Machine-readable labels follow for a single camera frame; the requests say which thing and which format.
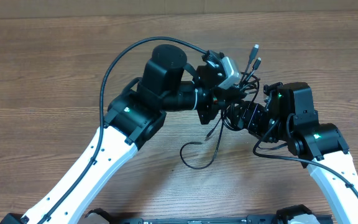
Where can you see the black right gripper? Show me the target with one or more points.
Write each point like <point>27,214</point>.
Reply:
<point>249,116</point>

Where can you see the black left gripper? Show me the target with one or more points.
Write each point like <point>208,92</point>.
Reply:
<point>215,101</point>

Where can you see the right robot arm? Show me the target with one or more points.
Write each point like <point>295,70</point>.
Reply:
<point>289,116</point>

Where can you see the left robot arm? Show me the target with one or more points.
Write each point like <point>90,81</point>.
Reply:
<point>169,83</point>

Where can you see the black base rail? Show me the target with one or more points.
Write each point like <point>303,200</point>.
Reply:
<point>294,214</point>

